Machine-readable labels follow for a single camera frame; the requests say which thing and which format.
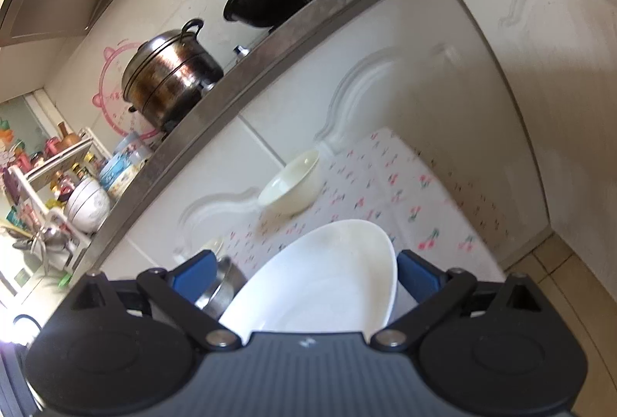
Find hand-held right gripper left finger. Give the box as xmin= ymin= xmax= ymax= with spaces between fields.
xmin=72 ymin=250 xmax=243 ymax=354

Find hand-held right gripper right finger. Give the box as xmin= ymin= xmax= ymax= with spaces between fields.
xmin=369 ymin=249 xmax=546 ymax=354

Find stainless steel bowl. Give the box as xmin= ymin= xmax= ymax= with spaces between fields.
xmin=195 ymin=255 xmax=249 ymax=322

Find large white plate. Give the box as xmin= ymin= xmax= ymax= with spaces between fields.
xmin=218 ymin=219 xmax=399 ymax=335

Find plain white bowl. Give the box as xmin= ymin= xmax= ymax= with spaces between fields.
xmin=257 ymin=149 xmax=323 ymax=218

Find cherry print mat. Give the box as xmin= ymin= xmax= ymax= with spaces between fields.
xmin=212 ymin=128 xmax=512 ymax=285

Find white cabinet door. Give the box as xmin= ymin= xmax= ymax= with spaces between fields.
xmin=240 ymin=0 xmax=555 ymax=264
xmin=438 ymin=0 xmax=617 ymax=249
xmin=91 ymin=112 xmax=286 ymax=275

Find blue cartoon container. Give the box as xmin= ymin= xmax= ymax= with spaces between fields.
xmin=98 ymin=151 xmax=146 ymax=202

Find white floral bowl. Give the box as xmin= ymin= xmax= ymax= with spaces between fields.
xmin=64 ymin=178 xmax=112 ymax=233

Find blue cartoon mug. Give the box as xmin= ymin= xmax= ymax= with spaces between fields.
xmin=113 ymin=132 xmax=153 ymax=163

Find metal spoon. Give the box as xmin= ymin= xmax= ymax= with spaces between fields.
xmin=13 ymin=226 xmax=74 ymax=255

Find red seasoning bottle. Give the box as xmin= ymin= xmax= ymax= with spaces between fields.
xmin=49 ymin=173 xmax=74 ymax=202

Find white seasoning rack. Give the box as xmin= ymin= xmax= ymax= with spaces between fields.
xmin=7 ymin=137 xmax=98 ymax=264

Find yellow chopsticks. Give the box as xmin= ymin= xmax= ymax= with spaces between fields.
xmin=0 ymin=224 xmax=37 ymax=240

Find brown wooden bottle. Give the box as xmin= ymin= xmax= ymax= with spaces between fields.
xmin=57 ymin=121 xmax=81 ymax=149

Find scorched steel pot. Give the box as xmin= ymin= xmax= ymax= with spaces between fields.
xmin=120 ymin=18 xmax=225 ymax=131

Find gas stove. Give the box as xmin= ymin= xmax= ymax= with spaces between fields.
xmin=161 ymin=0 xmax=342 ymax=142

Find dragon window sticker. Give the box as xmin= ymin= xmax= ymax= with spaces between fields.
xmin=0 ymin=117 xmax=30 ymax=169

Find pink round wall sticker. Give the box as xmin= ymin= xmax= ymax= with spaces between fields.
xmin=91 ymin=38 xmax=165 ymax=144

